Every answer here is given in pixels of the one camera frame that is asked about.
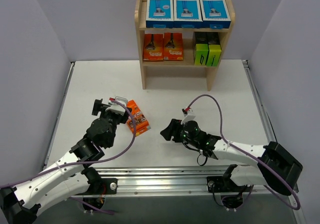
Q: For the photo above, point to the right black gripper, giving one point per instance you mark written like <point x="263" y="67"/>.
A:
<point x="176" y="129"/>

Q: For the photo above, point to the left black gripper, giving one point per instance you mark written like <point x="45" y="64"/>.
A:
<point x="110" y="114"/>

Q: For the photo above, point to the orange razor pack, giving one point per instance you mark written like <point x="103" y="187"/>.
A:
<point x="173" y="49"/>
<point x="153" y="47"/>
<point x="141" y="122"/>

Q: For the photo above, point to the orange razor pack top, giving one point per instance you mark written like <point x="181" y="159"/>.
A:
<point x="153" y="47"/>

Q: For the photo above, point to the black green Gillette box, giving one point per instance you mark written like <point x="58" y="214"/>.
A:
<point x="200" y="48"/>
<point x="214" y="49"/>

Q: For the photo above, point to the orange razor pack front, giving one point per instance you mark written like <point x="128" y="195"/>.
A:
<point x="173" y="49"/>

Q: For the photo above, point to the white Harry's razor blister pack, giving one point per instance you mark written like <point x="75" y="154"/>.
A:
<point x="159" y="14"/>

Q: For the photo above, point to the blue Harry's razor box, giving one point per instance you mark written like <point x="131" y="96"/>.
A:
<point x="215" y="14"/>
<point x="187" y="14"/>

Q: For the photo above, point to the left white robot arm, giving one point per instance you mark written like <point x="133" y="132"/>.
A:
<point x="71" y="174"/>

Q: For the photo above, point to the wooden three-tier shelf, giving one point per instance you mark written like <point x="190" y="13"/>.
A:
<point x="186" y="67"/>

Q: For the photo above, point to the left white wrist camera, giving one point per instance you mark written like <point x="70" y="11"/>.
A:
<point x="115" y="105"/>

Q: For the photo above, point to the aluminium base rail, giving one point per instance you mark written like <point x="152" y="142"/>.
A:
<point x="169" y="181"/>

